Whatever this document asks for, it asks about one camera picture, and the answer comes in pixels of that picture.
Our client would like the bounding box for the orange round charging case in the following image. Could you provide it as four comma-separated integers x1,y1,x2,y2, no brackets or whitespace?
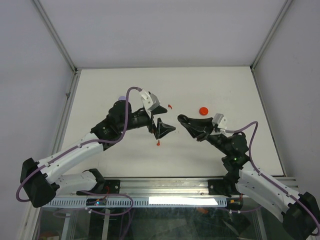
199,107,209,116

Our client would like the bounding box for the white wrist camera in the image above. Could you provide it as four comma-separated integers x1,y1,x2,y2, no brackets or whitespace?
212,113,227,134
139,89,160,118

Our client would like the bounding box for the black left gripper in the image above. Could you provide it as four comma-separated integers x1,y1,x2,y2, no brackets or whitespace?
119,105,176,138

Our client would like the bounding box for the left aluminium frame post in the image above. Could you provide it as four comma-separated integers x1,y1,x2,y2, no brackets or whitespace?
31,0,78,74

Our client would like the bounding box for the lilac round charging case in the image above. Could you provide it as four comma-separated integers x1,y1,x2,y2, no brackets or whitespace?
118,96,126,101

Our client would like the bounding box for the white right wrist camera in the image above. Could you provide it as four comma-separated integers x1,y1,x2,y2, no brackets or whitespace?
212,113,227,134

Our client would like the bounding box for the aluminium corner frame post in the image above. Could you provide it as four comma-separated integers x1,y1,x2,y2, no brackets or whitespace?
250,0,294,72

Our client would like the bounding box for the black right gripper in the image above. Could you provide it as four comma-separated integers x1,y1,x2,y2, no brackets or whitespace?
181,117,230,156

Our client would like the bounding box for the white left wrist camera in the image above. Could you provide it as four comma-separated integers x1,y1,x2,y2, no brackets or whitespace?
139,89,160,118

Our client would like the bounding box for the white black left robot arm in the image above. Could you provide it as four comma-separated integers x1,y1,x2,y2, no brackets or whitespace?
19,100,176,208

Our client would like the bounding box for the black round charging case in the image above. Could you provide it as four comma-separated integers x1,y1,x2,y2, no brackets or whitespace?
177,114,189,124

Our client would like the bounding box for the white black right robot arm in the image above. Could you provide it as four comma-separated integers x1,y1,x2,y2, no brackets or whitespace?
177,113,320,240

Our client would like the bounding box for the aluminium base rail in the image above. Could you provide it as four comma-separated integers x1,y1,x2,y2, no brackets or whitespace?
74,176,253,197

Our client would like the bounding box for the white slotted cable duct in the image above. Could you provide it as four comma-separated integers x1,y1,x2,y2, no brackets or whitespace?
45,196,227,209

